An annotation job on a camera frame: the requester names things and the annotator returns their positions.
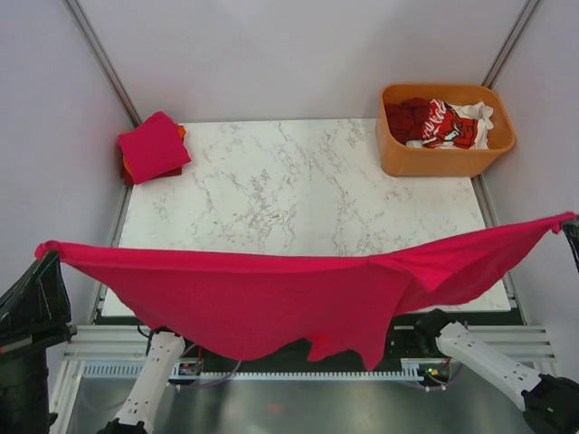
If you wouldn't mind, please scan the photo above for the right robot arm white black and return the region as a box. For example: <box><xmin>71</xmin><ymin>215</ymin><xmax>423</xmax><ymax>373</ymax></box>
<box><xmin>413</xmin><ymin>212</ymin><xmax>578</xmax><ymax>433</ymax></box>

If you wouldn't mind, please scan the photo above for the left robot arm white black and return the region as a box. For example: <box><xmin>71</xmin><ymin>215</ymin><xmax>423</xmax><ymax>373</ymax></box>
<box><xmin>1</xmin><ymin>252</ymin><xmax>199</xmax><ymax>433</ymax></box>

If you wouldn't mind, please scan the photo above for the red white printed t shirt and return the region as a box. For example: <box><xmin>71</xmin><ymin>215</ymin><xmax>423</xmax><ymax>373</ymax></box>
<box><xmin>405</xmin><ymin>99</ymin><xmax>494</xmax><ymax>150</ymax></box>

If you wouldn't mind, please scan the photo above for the folded dark red t shirt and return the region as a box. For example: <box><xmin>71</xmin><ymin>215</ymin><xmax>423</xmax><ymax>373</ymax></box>
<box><xmin>119</xmin><ymin>160</ymin><xmax>183</xmax><ymax>186</ymax></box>

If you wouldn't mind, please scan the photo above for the orange plastic basket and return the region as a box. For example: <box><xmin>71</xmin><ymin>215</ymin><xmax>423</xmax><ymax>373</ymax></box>
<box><xmin>375</xmin><ymin>83</ymin><xmax>517</xmax><ymax>178</ymax></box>

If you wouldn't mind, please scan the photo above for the folded pink t shirt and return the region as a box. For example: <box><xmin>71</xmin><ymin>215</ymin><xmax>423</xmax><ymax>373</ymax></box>
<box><xmin>117</xmin><ymin>111</ymin><xmax>192</xmax><ymax>185</ymax></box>

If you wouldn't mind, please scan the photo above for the dark red crumpled t shirt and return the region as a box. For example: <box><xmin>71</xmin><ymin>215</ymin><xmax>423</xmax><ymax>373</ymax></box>
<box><xmin>384</xmin><ymin>98</ymin><xmax>430</xmax><ymax>144</ymax></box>

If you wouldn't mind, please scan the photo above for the folded orange t shirt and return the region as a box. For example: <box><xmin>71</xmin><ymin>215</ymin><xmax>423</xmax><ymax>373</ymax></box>
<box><xmin>176</xmin><ymin>124</ymin><xmax>186</xmax><ymax>139</ymax></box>

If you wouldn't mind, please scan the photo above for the aluminium rail profile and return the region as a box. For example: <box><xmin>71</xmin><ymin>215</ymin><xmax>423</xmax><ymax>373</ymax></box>
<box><xmin>64</xmin><ymin>325</ymin><xmax>555</xmax><ymax>363</ymax></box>

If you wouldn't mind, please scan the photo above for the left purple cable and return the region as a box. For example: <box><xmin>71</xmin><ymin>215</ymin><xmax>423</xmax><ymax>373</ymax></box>
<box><xmin>81</xmin><ymin>343</ymin><xmax>243</xmax><ymax>412</ymax></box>

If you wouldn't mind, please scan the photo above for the grey slotted cable duct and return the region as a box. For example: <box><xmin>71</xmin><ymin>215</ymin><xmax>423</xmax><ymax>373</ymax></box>
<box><xmin>81</xmin><ymin>361</ymin><xmax>449</xmax><ymax>383</ymax></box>

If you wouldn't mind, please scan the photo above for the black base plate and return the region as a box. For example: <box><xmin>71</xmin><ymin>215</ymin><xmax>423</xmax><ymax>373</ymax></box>
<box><xmin>135</xmin><ymin>311</ymin><xmax>453</xmax><ymax>374</ymax></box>

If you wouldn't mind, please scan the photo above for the right aluminium frame post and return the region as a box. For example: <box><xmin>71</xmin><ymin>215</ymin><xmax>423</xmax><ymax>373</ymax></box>
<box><xmin>481</xmin><ymin>0</ymin><xmax>544</xmax><ymax>90</ymax></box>

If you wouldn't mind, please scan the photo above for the aluminium frame post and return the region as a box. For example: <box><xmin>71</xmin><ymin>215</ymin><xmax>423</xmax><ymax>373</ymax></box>
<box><xmin>481</xmin><ymin>0</ymin><xmax>544</xmax><ymax>90</ymax></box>
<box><xmin>62</xmin><ymin>0</ymin><xmax>141</xmax><ymax>127</ymax></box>

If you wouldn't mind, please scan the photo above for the left aluminium frame post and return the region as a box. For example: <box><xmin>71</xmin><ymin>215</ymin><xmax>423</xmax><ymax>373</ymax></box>
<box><xmin>62</xmin><ymin>0</ymin><xmax>141</xmax><ymax>127</ymax></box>

